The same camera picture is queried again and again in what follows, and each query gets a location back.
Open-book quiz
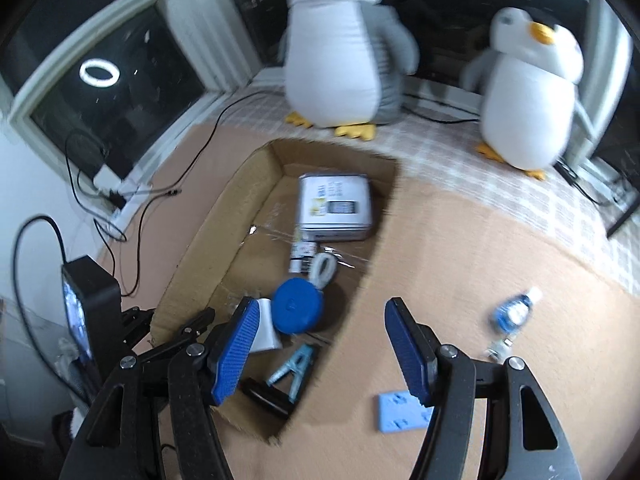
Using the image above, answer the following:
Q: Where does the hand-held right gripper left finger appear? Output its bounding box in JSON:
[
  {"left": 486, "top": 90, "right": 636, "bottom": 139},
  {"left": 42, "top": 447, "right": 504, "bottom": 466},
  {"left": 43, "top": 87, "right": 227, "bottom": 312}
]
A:
[{"left": 60, "top": 296, "right": 262, "bottom": 480}]

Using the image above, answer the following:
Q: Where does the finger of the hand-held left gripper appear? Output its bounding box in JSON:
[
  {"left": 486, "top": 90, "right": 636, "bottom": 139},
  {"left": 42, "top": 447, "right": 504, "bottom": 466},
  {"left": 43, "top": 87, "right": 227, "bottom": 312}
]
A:
[{"left": 121, "top": 307, "right": 217, "bottom": 360}]

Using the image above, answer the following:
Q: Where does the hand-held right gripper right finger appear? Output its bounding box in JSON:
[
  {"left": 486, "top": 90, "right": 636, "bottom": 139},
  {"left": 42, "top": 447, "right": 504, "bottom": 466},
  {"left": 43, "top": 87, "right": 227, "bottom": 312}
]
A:
[{"left": 384, "top": 297, "right": 583, "bottom": 480}]

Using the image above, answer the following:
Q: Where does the black rectangular object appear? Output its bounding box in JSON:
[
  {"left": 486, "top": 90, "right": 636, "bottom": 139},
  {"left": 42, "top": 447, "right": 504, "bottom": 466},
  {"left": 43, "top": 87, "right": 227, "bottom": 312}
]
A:
[{"left": 240, "top": 379, "right": 292, "bottom": 417}]

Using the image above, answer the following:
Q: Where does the blue socket plate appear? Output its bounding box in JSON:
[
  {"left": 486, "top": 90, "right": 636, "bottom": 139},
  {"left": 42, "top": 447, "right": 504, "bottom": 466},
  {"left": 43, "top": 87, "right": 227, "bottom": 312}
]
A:
[{"left": 376, "top": 391, "right": 435, "bottom": 434}]

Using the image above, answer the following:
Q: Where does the light blue plastic clamp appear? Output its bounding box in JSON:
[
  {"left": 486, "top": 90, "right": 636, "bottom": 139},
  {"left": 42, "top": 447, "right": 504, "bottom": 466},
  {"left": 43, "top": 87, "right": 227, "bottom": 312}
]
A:
[{"left": 266, "top": 345, "right": 317, "bottom": 402}]

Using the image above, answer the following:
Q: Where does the blue round disc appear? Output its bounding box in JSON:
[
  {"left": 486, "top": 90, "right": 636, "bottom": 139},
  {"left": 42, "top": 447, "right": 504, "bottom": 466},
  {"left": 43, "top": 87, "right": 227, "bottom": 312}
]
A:
[{"left": 273, "top": 278, "right": 326, "bottom": 335}]

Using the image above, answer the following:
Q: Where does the cardboard box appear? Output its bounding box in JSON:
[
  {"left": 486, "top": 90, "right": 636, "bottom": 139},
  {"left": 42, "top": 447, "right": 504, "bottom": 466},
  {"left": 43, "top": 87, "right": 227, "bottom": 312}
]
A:
[{"left": 150, "top": 139, "right": 401, "bottom": 447}]

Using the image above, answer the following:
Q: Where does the white cable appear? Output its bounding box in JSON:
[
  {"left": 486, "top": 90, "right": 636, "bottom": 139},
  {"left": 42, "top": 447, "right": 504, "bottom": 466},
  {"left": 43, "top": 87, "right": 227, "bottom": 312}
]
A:
[{"left": 308, "top": 252, "right": 340, "bottom": 288}]

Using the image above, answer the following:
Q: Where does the small white labelled packet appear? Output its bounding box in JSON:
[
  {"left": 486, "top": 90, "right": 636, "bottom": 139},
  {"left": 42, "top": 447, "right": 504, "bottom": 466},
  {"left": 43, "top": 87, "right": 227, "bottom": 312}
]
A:
[{"left": 291, "top": 241, "right": 318, "bottom": 275}]

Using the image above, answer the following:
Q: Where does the small metal clip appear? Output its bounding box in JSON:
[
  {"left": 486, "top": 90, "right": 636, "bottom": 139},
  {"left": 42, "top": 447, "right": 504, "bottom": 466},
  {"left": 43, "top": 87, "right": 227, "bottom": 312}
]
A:
[{"left": 484, "top": 337, "right": 512, "bottom": 361}]

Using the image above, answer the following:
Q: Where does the small clear blue bottle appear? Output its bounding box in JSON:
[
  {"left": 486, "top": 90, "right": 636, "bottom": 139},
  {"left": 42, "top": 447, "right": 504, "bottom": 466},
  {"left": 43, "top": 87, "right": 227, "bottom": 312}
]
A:
[{"left": 490, "top": 287, "right": 544, "bottom": 333}]

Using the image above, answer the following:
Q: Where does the white power strip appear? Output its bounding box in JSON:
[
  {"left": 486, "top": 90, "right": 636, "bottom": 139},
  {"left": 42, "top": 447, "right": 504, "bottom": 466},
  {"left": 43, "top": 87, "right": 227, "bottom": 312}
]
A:
[{"left": 92, "top": 160, "right": 153, "bottom": 211}]

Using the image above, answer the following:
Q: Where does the white charger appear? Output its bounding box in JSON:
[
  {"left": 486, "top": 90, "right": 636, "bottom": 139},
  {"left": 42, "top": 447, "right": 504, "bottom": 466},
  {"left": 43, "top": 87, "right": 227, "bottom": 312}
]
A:
[{"left": 94, "top": 164, "right": 121, "bottom": 188}]

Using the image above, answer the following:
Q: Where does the black charger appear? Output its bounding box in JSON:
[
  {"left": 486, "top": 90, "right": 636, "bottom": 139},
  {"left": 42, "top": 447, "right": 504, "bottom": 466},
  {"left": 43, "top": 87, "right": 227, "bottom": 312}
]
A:
[{"left": 106, "top": 150, "right": 133, "bottom": 179}]

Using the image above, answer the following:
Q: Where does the flat black object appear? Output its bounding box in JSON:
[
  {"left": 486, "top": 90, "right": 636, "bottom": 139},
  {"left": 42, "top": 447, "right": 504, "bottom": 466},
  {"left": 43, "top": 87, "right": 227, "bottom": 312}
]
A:
[{"left": 606, "top": 195, "right": 640, "bottom": 239}]

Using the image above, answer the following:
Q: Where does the small grey penguin plush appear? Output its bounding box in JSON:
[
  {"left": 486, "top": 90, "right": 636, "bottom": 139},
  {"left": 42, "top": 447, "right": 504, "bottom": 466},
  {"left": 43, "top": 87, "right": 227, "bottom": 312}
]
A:
[{"left": 460, "top": 7, "right": 596, "bottom": 182}]

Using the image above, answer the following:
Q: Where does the large grey penguin plush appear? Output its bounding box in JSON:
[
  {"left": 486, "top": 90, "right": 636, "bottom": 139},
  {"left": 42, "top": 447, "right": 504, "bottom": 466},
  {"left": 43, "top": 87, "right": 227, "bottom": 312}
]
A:
[{"left": 277, "top": 0, "right": 421, "bottom": 142}]

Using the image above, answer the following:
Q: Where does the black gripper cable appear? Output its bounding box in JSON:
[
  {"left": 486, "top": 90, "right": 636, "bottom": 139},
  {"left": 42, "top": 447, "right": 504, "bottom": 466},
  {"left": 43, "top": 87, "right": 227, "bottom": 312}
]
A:
[{"left": 12, "top": 216, "right": 68, "bottom": 376}]

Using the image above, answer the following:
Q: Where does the black cable with connector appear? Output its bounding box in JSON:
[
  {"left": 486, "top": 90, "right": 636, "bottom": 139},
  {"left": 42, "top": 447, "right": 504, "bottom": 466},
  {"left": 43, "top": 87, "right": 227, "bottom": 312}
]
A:
[{"left": 102, "top": 187, "right": 182, "bottom": 297}]

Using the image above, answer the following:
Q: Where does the looped black cable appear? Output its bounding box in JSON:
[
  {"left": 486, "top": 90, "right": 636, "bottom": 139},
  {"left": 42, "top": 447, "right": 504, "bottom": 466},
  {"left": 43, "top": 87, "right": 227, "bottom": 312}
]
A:
[{"left": 66, "top": 127, "right": 128, "bottom": 243}]

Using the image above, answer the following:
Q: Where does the long black cable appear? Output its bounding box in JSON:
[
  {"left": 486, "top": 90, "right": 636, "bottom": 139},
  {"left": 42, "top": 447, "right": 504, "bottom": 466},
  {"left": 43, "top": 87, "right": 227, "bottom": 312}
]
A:
[{"left": 127, "top": 91, "right": 261, "bottom": 196}]

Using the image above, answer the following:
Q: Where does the thin black cable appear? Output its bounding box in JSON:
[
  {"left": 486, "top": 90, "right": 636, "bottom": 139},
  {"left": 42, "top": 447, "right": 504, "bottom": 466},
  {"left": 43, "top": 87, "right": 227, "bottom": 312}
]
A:
[{"left": 402, "top": 91, "right": 481, "bottom": 124}]

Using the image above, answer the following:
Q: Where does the black device cable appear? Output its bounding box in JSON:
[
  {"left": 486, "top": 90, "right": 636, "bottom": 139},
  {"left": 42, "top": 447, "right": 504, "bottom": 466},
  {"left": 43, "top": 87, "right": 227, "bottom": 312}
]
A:
[{"left": 567, "top": 172, "right": 632, "bottom": 207}]

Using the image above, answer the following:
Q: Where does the white window frame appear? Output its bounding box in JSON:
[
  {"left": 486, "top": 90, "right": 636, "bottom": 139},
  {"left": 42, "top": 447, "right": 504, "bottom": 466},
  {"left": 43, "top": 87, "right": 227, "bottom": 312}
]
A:
[
  {"left": 575, "top": 0, "right": 636, "bottom": 181},
  {"left": 10, "top": 0, "right": 281, "bottom": 181}
]

